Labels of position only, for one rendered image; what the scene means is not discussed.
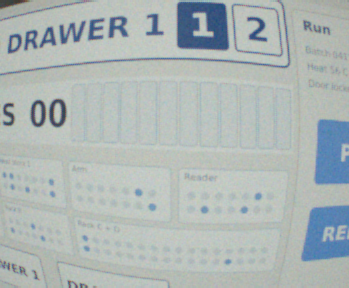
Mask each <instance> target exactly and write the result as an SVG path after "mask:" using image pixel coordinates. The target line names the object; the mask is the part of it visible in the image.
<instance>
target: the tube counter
mask: <svg viewBox="0 0 349 288"><path fill-rule="evenodd" d="M293 113H294V106H293V86H292V85H287V84H281V83H271V82H260V81H248V80H236V79H232V78H213V77H176V76H139V77H119V78H115V77H107V78H95V79H84V80H73V81H64V82H63V81H57V82H48V83H40V84H32V85H29V89H28V110H27V114H28V122H27V129H28V143H32V144H47V145H64V146H82V147H101V148H122V149H144V150H167V151H190V152H205V151H213V152H235V153H255V154H291V155H293V131H294V118H293Z"/></svg>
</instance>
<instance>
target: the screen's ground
mask: <svg viewBox="0 0 349 288"><path fill-rule="evenodd" d="M77 1H84V0H33V1H28V2H25V3H22V4H18V5H13V6H9V7H7V8H3V9H0V19H2V18H6V17H10V16H14V15H19V14H21V13H25V12H30V11H35V10H39V9H44V8H47V7H52V6H57V5H63V4H69V3H71V2H77ZM284 4H285V6H284V7H285V13H286V18H287V19H286V22H287V28H288V38H289V44H290V47H289V49H290V56H291V69H292V70H285V69H277V68H275V67H266V66H256V65H246V64H234V63H220V62H198V61H180V60H158V61H132V62H117V63H105V64H94V65H84V66H82V65H78V66H69V67H61V68H54V69H46V70H39V71H32V72H26V73H19V74H13V75H9V74H8V75H2V76H0V151H1V152H13V153H25V154H38V155H47V156H54V157H67V158H83V159H101V160H115V161H120V162H139V163H160V164H181V165H201V166H205V165H221V166H240V167H247V166H258V167H272V166H275V167H292V169H291V185H290V192H289V202H288V207H287V217H286V219H285V228H284V235H283V238H282V245H281V250H280V254H279V260H278V265H277V268H276V272H274V273H263V274H260V273H259V274H246V275H244V274H241V275H236V274H235V275H202V274H201V275H193V274H175V273H166V272H152V271H144V270H137V269H129V268H121V267H115V266H112V265H104V264H99V263H95V262H88V261H86V260H79V259H76V258H71V257H67V256H64V255H59V254H56V253H51V252H49V251H43V250H41V249H35V248H34V247H29V246H26V245H22V244H19V243H16V242H12V241H10V240H5V239H3V238H0V243H1V244H5V245H8V246H10V247H14V248H16V249H21V250H23V251H28V252H30V253H35V254H37V255H41V259H42V265H43V267H44V272H45V277H46V279H47V284H48V288H62V286H61V284H60V279H59V274H58V272H57V266H56V260H61V261H63V262H69V263H71V264H76V265H81V266H84V267H90V268H93V269H100V270H105V271H108V272H116V273H122V274H127V275H133V276H141V277H150V278H159V279H171V288H349V257H345V258H344V257H343V258H335V259H328V260H326V259H325V260H320V261H319V260H317V261H309V262H301V263H299V262H300V256H301V254H302V248H303V242H304V239H305V232H306V229H307V222H308V217H309V210H310V206H312V207H315V206H328V205H331V206H333V205H345V204H348V205H349V185H343V184H342V185H325V186H322V185H316V186H313V177H314V168H315V154H316V135H317V126H316V121H317V118H326V119H332V120H347V121H349V1H348V0H284ZM139 76H176V77H213V78H232V79H236V80H248V81H260V82H271V83H281V84H287V85H292V86H293V106H294V113H293V118H294V131H293V155H291V154H255V153H235V152H213V151H205V152H190V151H167V150H144V149H122V148H101V147H82V146H64V145H47V144H32V143H28V129H27V122H28V114H27V110H28V89H29V85H32V84H40V83H48V82H57V81H63V82H64V81H73V80H84V79H95V78H107V77H115V78H119V77H139Z"/></svg>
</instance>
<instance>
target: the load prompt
mask: <svg viewBox="0 0 349 288"><path fill-rule="evenodd" d="M284 6H285V4H284V0H84V1H77V2H71V3H69V4H63V5H57V6H52V7H47V8H44V9H39V10H35V11H30V12H25V13H21V14H19V15H14V16H10V17H6V18H2V19H0V76H2V75H8V74H9V75H13V74H19V73H26V72H32V71H39V70H46V69H54V68H61V67H69V66H78V65H82V66H84V65H94V64H105V63H117V62H132V61H158V60H180V61H198V62H220V63H234V64H246V65H256V66H266V67H275V68H277V69H285V70H292V69H291V56H290V49H289V47H290V44H289V38H288V28H287V22H286V19H287V18H286V13H285V7H284Z"/></svg>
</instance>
